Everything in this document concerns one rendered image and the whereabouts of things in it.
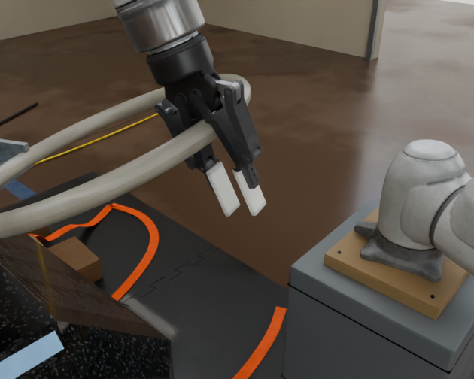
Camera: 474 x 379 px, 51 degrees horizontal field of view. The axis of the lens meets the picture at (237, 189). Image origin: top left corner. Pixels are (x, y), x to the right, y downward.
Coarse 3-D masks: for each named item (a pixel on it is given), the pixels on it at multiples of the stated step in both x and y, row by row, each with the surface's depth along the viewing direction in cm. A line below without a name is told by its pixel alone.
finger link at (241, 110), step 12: (240, 84) 58; (228, 96) 57; (228, 108) 58; (240, 108) 59; (240, 120) 59; (240, 132) 59; (252, 132) 61; (240, 144) 60; (252, 144) 61; (252, 156) 61
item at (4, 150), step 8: (0, 144) 93; (8, 144) 92; (16, 144) 91; (24, 144) 91; (0, 152) 94; (8, 152) 93; (16, 152) 92; (24, 152) 92; (0, 160) 95; (16, 176) 90
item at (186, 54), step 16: (176, 48) 56; (192, 48) 56; (208, 48) 59; (160, 64) 57; (176, 64) 56; (192, 64) 57; (208, 64) 58; (160, 80) 58; (176, 80) 57; (192, 80) 59; (208, 80) 58; (208, 96) 59; (192, 112) 62
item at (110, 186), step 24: (144, 96) 97; (96, 120) 98; (48, 144) 94; (168, 144) 59; (192, 144) 60; (0, 168) 87; (24, 168) 91; (120, 168) 57; (144, 168) 57; (168, 168) 59; (72, 192) 56; (96, 192) 56; (120, 192) 57; (0, 216) 58; (24, 216) 57; (48, 216) 56; (72, 216) 57
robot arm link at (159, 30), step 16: (144, 0) 53; (160, 0) 53; (176, 0) 54; (192, 0) 56; (128, 16) 55; (144, 16) 54; (160, 16) 54; (176, 16) 54; (192, 16) 55; (128, 32) 57; (144, 32) 55; (160, 32) 54; (176, 32) 55; (192, 32) 56; (144, 48) 56; (160, 48) 56
